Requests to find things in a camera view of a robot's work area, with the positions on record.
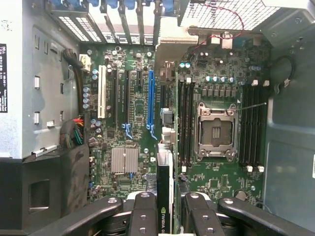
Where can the black plastic shroud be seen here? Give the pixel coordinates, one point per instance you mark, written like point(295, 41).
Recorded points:
point(37, 172)

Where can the metal CPU socket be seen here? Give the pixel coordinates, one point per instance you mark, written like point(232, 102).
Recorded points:
point(216, 132)

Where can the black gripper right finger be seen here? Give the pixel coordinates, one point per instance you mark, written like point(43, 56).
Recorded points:
point(204, 218)

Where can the green motherboard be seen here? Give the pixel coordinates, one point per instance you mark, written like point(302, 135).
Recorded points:
point(135, 118)

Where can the grey power supply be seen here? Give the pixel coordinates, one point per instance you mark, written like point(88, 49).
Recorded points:
point(49, 98)

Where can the white power connector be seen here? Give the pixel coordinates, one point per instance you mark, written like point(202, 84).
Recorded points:
point(85, 62)

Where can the round coin battery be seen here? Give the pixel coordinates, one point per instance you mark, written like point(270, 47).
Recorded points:
point(242, 195)

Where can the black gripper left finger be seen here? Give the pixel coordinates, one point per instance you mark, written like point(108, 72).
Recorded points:
point(144, 216)

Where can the short black expansion slot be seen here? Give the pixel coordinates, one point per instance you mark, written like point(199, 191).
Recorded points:
point(140, 78)

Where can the black RAM slot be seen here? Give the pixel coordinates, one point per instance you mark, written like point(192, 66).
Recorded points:
point(180, 123)
point(264, 123)
point(186, 123)
point(192, 123)
point(244, 123)
point(257, 123)
point(250, 123)

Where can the silver chipset heatsink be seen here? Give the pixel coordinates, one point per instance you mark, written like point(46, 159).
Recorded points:
point(124, 161)

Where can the black open PC case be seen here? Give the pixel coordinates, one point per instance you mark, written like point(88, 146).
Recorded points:
point(283, 147)

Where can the blue expansion slot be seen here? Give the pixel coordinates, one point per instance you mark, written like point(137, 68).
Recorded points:
point(150, 98)

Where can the white expansion slot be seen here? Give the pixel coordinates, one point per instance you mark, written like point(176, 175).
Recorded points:
point(102, 93)

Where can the thin socket locking lever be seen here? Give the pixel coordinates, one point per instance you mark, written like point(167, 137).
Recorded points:
point(251, 106)

